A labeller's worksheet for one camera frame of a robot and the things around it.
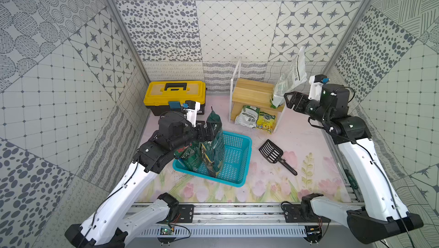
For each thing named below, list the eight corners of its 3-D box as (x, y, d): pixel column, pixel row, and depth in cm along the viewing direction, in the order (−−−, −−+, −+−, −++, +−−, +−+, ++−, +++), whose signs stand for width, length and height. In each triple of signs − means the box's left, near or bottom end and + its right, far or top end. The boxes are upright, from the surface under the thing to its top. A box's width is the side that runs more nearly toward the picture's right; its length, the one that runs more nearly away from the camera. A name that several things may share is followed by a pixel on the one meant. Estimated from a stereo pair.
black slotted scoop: (257, 150, 96) (258, 148, 93) (266, 141, 100) (267, 138, 97) (292, 179, 86) (294, 178, 83) (300, 167, 90) (302, 165, 87)
